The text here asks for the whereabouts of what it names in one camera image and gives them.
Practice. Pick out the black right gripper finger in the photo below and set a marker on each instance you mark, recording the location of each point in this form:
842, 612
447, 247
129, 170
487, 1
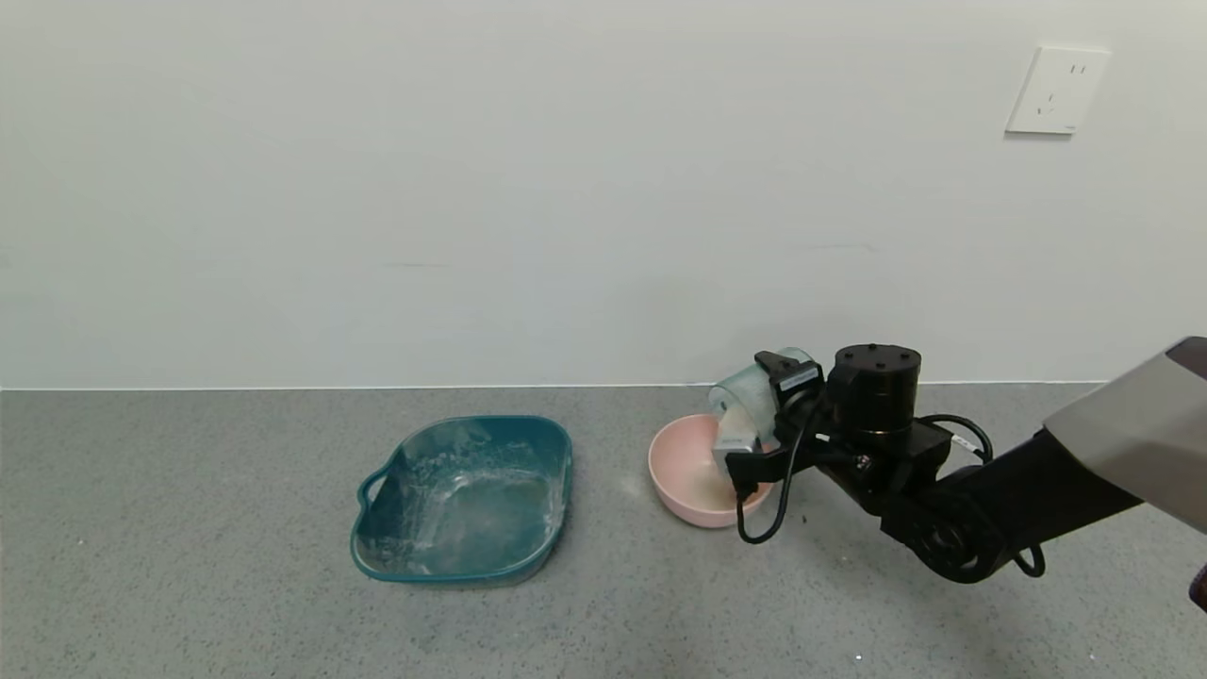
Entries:
775, 368

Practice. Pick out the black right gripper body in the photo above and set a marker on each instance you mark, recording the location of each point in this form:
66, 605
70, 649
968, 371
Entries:
798, 376

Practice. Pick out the translucent blue plastic cup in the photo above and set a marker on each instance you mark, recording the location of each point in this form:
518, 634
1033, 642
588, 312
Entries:
745, 401

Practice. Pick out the right robot arm black grey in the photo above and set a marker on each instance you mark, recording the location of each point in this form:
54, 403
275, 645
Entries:
990, 509

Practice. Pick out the pink bowl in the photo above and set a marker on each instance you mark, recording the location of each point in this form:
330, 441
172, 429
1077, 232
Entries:
684, 476

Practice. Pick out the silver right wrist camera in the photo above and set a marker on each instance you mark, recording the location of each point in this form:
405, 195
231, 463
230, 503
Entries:
735, 451

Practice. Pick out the white wall socket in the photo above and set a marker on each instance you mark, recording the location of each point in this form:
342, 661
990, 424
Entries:
1056, 91

